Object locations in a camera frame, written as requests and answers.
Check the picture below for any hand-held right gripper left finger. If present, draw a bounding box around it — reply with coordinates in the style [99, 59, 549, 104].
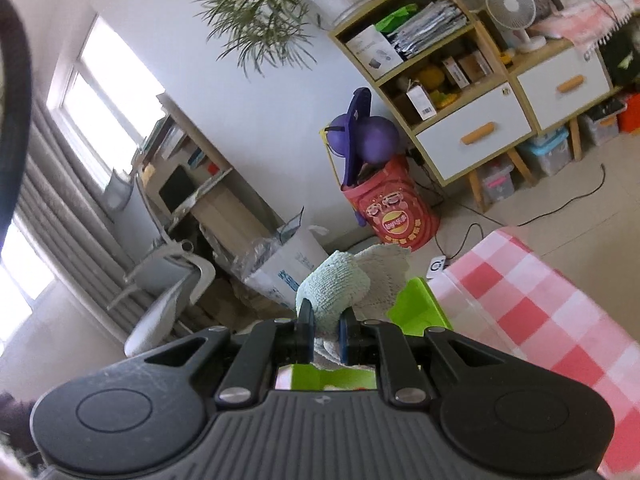
[143, 298, 317, 408]

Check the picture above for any wooden desk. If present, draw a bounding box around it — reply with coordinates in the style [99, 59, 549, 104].
[133, 93, 287, 241]

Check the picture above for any blue lid storage box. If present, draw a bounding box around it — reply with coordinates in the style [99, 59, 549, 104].
[518, 127, 573, 177]

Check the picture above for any pink checkered tablecloth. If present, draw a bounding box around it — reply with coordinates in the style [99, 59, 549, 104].
[429, 226, 640, 477]

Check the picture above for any orange storage box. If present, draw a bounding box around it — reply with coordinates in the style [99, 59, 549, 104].
[616, 92, 640, 136]

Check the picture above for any potted spider plant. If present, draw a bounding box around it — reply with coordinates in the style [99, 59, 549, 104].
[196, 0, 377, 81]

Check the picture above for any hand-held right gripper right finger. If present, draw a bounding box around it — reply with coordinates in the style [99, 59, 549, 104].
[338, 309, 507, 405]

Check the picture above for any grey curtain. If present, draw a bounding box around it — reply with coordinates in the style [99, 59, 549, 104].
[10, 95, 151, 356]

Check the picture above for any wooden shelf cabinet with drawers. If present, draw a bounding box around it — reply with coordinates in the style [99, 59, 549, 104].
[328, 0, 625, 212]

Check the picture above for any clear plastic storage box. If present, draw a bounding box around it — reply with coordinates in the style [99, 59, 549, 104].
[475, 159, 517, 205]

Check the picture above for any stack of papers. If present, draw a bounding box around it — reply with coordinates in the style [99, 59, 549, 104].
[387, 0, 472, 60]

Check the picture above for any purple balance ball toy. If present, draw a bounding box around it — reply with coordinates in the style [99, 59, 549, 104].
[319, 88, 402, 190]

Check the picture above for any white product box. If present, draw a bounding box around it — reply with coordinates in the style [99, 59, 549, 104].
[345, 25, 405, 81]

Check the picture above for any white desk fan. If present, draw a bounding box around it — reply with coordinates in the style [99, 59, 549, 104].
[485, 0, 548, 55]

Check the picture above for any white office chair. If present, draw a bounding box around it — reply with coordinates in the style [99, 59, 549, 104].
[107, 240, 217, 359]

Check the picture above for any red printed snack bucket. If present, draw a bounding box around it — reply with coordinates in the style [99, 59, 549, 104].
[341, 155, 442, 253]

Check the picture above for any black cable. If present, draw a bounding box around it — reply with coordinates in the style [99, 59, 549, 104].
[406, 149, 608, 264]

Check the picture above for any white cardboard box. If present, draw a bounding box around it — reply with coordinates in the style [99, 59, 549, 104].
[243, 207, 331, 310]

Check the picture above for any pink fringed cloth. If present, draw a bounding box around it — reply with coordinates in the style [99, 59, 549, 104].
[534, 0, 640, 62]

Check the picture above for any light green knitted cloth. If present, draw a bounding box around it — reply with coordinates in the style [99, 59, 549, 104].
[296, 243, 413, 361]

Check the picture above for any bright green plastic box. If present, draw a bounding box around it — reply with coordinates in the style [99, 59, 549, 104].
[276, 277, 455, 392]

